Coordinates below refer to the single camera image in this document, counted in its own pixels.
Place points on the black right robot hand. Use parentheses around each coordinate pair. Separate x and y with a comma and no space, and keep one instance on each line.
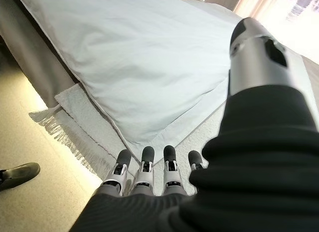
(249,179)

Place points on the white duvet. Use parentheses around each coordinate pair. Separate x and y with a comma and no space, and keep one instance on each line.
(124,67)

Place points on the sheer white curtain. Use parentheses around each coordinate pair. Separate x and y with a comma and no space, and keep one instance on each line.
(261,5)

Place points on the large bright window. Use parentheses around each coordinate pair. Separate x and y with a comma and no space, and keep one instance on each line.
(304,12)

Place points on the white fringed throw blanket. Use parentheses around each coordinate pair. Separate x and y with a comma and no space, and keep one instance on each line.
(82,122)

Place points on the robot right leg and foot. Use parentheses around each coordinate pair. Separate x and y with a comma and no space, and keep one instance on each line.
(20,174)

